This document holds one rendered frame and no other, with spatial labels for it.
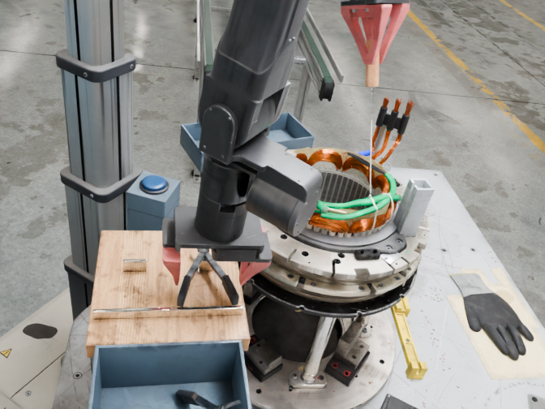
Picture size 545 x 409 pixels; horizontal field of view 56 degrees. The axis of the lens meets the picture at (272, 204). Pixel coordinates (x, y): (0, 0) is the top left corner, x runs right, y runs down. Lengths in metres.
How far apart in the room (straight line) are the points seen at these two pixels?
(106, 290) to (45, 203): 1.92
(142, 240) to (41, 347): 0.96
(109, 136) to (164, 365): 0.52
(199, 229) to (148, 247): 0.17
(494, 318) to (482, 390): 0.19
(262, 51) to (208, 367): 0.39
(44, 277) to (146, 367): 1.59
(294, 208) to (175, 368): 0.27
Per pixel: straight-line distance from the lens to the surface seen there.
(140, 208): 0.91
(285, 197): 0.51
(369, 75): 0.72
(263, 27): 0.45
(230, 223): 0.57
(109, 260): 0.73
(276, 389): 0.93
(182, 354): 0.65
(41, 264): 2.28
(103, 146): 1.04
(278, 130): 1.14
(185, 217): 0.61
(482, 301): 1.24
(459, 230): 1.45
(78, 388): 0.95
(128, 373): 0.68
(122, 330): 0.65
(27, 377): 1.62
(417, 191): 0.76
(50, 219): 2.49
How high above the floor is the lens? 1.57
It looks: 37 degrees down
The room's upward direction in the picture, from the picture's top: 11 degrees clockwise
